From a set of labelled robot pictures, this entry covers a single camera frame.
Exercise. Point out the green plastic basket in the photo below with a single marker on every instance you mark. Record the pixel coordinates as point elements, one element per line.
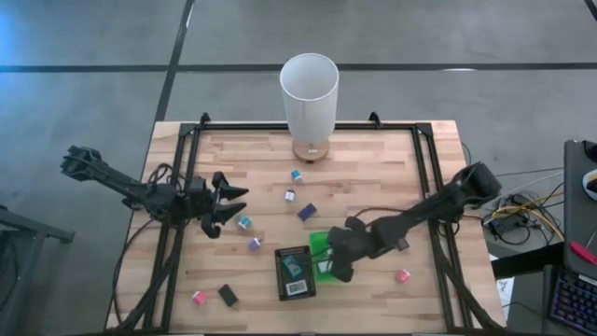
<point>317,242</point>

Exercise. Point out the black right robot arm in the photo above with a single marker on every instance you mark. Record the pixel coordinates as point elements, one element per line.
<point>438,205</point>

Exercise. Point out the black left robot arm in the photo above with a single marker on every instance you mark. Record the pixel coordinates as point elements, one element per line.
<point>116,182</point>

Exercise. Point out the white cylinder table lamp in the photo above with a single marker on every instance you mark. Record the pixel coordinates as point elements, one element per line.
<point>308,107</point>

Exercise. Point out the black aluminium frame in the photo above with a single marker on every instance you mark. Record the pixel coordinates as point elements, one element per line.
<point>233,126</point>

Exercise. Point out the purple wall charger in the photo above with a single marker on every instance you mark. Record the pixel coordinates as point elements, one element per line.
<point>254,244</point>

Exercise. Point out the grey metal table frame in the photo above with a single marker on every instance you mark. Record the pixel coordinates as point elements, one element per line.
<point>28,228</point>

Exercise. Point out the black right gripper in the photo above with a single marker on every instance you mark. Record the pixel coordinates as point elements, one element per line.
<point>352,240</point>

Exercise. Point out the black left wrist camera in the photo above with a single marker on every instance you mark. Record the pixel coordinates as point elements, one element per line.
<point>197,186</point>

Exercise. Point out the pink wall charger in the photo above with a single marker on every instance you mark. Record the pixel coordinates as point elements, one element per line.
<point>403,275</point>
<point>199,298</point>

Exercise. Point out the blue wall charger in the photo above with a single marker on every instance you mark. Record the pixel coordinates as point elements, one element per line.
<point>296,176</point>

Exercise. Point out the teal wall charger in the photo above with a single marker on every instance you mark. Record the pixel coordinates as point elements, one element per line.
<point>244,222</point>

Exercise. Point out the black side desk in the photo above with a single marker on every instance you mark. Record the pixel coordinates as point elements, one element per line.
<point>576,219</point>

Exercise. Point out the dark blue battery pack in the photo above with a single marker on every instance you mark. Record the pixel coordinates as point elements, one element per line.
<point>307,212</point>

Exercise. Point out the translucent white small box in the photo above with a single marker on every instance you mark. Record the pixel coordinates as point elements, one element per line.
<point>290,195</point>

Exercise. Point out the teal card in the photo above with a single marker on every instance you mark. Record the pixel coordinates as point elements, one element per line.
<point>292,266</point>

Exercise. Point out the black computer keyboard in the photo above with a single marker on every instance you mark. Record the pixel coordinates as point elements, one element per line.
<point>576,301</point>

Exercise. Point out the black wall charger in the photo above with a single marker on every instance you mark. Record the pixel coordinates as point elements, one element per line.
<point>402,244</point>
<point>227,295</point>

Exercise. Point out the black plastic basket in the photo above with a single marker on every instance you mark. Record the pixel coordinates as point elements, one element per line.
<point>279,280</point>

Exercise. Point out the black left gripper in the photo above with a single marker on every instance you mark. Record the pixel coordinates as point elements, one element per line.
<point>203,207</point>

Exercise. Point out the red tool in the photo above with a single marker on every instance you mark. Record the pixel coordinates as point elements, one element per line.
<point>583,252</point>

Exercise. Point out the grey power adapter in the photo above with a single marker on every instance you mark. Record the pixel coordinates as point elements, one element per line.
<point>500,227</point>

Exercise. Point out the white digital thermometer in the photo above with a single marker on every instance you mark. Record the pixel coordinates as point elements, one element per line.
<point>296,287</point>

